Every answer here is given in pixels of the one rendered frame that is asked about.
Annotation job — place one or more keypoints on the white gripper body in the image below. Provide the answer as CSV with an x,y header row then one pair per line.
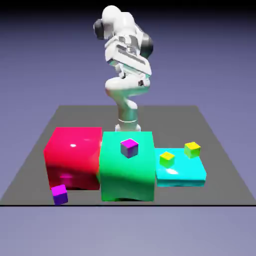
x,y
128,60

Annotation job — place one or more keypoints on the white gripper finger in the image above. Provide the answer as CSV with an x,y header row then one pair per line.
x,y
121,72
142,81

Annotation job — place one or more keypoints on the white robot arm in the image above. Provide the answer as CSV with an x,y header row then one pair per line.
x,y
122,94

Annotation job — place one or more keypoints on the small magenta cube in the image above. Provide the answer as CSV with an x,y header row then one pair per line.
x,y
129,148
59,195

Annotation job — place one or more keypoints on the small yellow cube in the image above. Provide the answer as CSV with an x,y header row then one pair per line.
x,y
167,159
192,149

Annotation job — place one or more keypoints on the large green box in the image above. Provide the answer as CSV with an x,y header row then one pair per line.
x,y
128,176

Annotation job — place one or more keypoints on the large red box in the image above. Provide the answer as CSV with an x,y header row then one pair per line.
x,y
72,156

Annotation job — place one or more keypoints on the large cyan box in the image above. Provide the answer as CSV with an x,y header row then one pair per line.
x,y
180,174

